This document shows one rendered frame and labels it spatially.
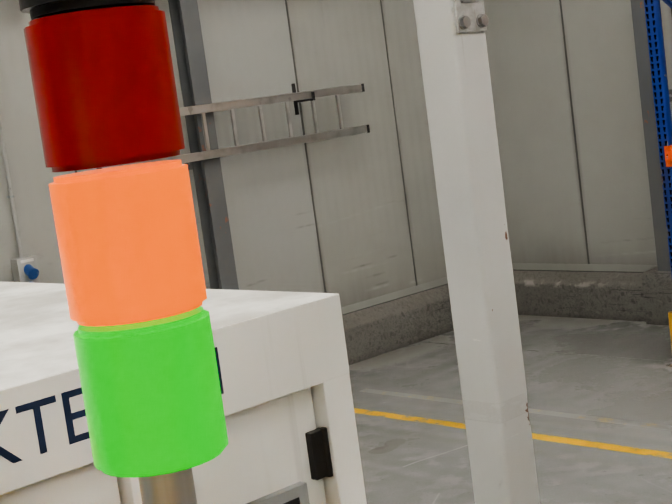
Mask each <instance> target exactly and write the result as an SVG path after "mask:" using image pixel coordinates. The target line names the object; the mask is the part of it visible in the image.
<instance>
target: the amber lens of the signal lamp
mask: <svg viewBox="0 0 672 504"><path fill-rule="evenodd" d="M49 190H50V196H51V202H52V208H53V215H54V221H55V227H56V233H57V239H58V245H59V252H60V258H61V264H62V270H63V276H64V283H65V289H66V295H67V301H68V307H69V313H70V319H72V320H73V321H77V323H78V324H79V325H82V326H114V325H124V324H132V323H139V322H145V321H151V320H156V319H161V318H166V317H170V316H174V315H178V314H181V313H185V312H188V311H191V310H193V309H196V308H198V307H199V306H201V305H202V302H203V301H204V300H205V299H207V293H206V287H205V280H204V273H203V266H202V260H201V253H200V246H199V239H198V233H197V226H196V219H195V212H194V206H193V199H192V192H191V185H190V178H189V172H188V165H187V164H182V162H181V160H166V161H156V162H148V163H140V164H132V165H124V166H117V167H110V168H103V169H96V170H90V171H84V172H78V173H72V174H66V175H61V176H57V177H54V182H53V183H50V184H49Z"/></svg>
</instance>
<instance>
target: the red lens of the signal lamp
mask: <svg viewBox="0 0 672 504"><path fill-rule="evenodd" d="M28 24H29V26H27V27H25V28H24V36H25V42H26V48H27V54H28V60H29V66H30V73H31V79H32V85H33V91H34V97H35V104H36V110H37V116H38V122H39V128H40V134H41V141H42V147H43V153H44V159H45V165H46V167H48V168H49V167H52V172H66V171H75V170H84V169H92V168H100V167H107V166H115V165H122V164H129V163H136V162H142V161H149V160H155V159H161V158H167V157H172V156H177V155H180V149H184V148H185V145H184V138H183V131H182V124H181V118H180V111H179V104H178V97H177V90H176V84H175V77H174V70H173V63H172V57H171V50H170V43H169V36H168V30H167V23H166V16H165V11H161V10H159V7H158V6H155V5H133V6H119V7H108V8H98V9H90V10H82V11H75V12H68V13H62V14H56V15H51V16H46V17H42V18H37V19H34V20H31V21H29V22H28Z"/></svg>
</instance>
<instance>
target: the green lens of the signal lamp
mask: <svg viewBox="0 0 672 504"><path fill-rule="evenodd" d="M73 338H74V344H75V350H76V357H77V363H78V369H79V375H80V381H81V387H82V394H83V400H84V406H85V412H86V418H87V424H88V431H89V437H90V443H91V449H92V455H93V462H94V466H95V467H96V468H97V469H98V470H101V471H102V472H103V473H104V474H107V475H110V476H115V477H131V478H137V477H148V476H157V475H163V474H169V473H173V472H178V471H182V470H186V469H189V468H192V467H195V466H198V465H201V464H203V463H206V462H208V461H210V460H212V459H214V458H215V457H217V456H218V455H220V454H221V453H222V451H223V450H224V449H225V447H226V446H227V445H228V436H227V429H226V422H225V415H224V409H223V402H222V395H221V388H220V381H219V375H218V368H217V361H216V354H215V348H214V341H213V334H212V327H211V321H210V314H209V311H207V310H204V309H203V307H201V306H199V307H198V308H196V309H193V310H191V311H188V312H185V313H181V314H178V315H174V316H170V317H166V318H161V319H156V320H151V321H145V322H139V323H132V324H124V325H114V326H82V325H79V327H78V330H77V331H75V332H74V334H73Z"/></svg>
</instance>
